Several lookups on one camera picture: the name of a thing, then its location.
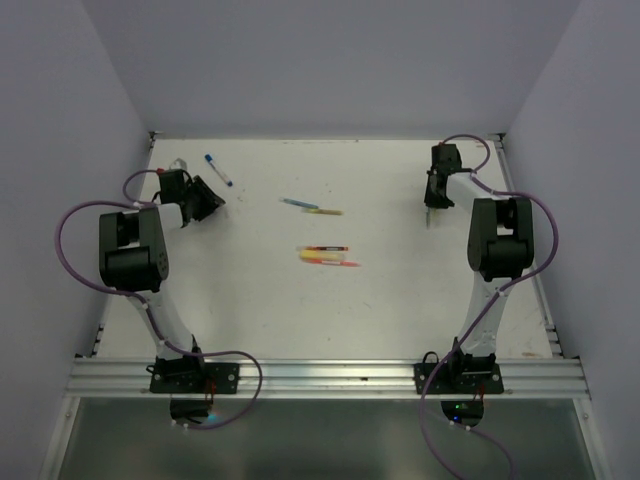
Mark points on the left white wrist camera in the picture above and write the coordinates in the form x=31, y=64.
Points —
x=178, y=164

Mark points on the aluminium front rail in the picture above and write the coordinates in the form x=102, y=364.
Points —
x=329, y=379

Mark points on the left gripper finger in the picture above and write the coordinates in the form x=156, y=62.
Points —
x=200, y=187
x=206, y=202

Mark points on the dark red pen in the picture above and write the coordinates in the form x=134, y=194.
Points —
x=324, y=248

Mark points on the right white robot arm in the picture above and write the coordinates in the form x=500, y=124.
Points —
x=500, y=248

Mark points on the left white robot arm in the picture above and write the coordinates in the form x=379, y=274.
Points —
x=134, y=260

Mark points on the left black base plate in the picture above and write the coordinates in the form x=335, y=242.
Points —
x=192, y=375

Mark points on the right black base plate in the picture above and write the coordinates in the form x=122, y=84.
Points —
x=467, y=382

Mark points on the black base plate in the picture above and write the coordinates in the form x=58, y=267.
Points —
x=467, y=382
x=192, y=375

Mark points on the blue highlighter pen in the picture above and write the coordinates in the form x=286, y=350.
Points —
x=298, y=203

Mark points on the fat yellow highlighter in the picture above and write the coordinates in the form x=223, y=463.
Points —
x=310, y=255

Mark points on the yellow gold highlighter pen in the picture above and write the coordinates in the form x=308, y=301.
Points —
x=320, y=211

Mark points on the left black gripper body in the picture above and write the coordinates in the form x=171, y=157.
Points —
x=191, y=195

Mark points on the blue white marker pen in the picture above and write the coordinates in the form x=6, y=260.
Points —
x=221, y=174

